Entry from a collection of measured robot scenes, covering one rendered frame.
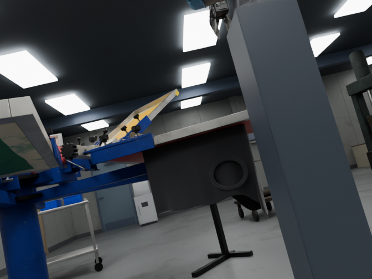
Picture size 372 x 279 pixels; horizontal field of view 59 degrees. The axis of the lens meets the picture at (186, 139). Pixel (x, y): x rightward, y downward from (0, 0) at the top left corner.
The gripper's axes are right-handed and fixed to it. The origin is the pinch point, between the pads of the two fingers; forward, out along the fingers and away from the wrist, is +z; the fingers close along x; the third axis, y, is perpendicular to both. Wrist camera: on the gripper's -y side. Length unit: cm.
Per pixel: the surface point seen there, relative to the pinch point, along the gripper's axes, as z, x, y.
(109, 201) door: 50, -256, -897
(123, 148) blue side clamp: 39, -56, -4
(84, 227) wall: 110, -346, -901
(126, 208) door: 86, -210, -897
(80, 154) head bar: 37, -76, -7
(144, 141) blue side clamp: 38, -46, -2
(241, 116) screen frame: 39.3, -4.4, 7.5
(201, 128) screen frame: 39.7, -21.3, 3.4
